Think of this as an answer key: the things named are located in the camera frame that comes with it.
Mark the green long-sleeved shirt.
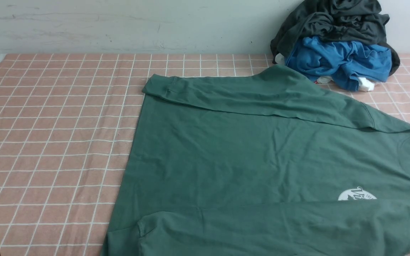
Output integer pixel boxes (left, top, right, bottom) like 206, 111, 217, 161
101, 65, 410, 256

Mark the dark grey crumpled garment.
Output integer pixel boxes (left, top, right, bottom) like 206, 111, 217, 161
270, 0, 400, 75

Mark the pink grid tablecloth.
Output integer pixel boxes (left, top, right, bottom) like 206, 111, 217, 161
0, 54, 410, 256

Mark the blue crumpled garment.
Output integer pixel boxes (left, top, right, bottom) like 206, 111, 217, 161
285, 36, 394, 92

